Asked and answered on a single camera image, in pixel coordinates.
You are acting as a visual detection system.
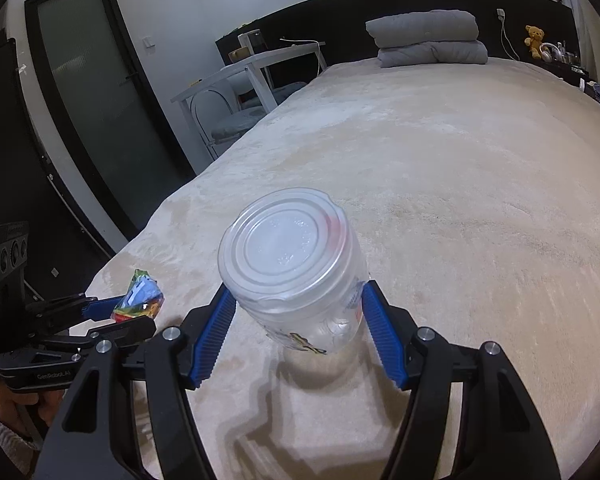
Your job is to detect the frosted glass door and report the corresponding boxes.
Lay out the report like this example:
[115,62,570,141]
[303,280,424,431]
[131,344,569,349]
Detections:
[24,0,197,244]

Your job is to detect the colourful snack packet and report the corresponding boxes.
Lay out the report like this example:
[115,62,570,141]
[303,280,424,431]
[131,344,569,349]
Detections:
[110,269,166,324]

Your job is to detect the white desk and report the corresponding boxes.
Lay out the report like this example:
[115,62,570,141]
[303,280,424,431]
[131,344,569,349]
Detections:
[170,40,329,167]

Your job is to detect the beige plush blanket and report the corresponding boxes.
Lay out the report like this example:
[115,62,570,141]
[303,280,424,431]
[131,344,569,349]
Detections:
[82,56,600,480]

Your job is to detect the person's left hand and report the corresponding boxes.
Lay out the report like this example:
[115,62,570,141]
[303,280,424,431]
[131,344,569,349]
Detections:
[0,389,64,427]

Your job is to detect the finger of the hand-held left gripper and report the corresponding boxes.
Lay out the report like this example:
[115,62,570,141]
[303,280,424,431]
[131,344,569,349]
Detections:
[24,294,127,334]
[44,316,157,357]

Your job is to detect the clear plastic jar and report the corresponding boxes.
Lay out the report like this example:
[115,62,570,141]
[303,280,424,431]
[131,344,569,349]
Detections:
[217,187,371,356]

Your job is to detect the white desk cable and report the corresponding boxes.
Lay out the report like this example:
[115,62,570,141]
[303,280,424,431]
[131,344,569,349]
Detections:
[279,37,327,68]

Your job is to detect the clear chair with grey cushion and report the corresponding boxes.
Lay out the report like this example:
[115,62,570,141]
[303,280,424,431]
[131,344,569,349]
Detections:
[190,71,307,159]

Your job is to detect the dark cup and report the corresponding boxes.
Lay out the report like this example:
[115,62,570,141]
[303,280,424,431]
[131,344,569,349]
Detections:
[237,30,266,56]

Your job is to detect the white charger with cable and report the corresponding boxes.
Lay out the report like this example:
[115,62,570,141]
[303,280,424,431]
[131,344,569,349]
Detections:
[495,8,522,61]

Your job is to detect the person's left forearm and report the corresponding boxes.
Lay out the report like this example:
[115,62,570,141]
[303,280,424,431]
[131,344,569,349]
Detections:
[0,402,47,477]

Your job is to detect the black headboard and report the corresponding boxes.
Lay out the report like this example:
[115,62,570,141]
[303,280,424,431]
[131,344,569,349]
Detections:
[214,0,589,80]

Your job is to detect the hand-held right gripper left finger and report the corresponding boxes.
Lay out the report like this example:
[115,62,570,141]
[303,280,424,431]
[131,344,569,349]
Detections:
[37,285,238,480]

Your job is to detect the black wardrobe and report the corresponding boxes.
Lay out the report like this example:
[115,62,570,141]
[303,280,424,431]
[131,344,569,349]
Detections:
[0,30,115,311]

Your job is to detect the brown teddy bear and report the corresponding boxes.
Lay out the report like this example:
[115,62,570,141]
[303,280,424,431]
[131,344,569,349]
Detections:
[524,24,547,60]

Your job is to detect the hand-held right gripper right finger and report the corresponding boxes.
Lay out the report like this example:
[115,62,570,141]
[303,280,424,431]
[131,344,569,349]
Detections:
[360,280,563,480]

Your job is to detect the folded grey quilt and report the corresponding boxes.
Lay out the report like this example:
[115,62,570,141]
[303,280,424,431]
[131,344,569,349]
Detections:
[364,9,489,69]

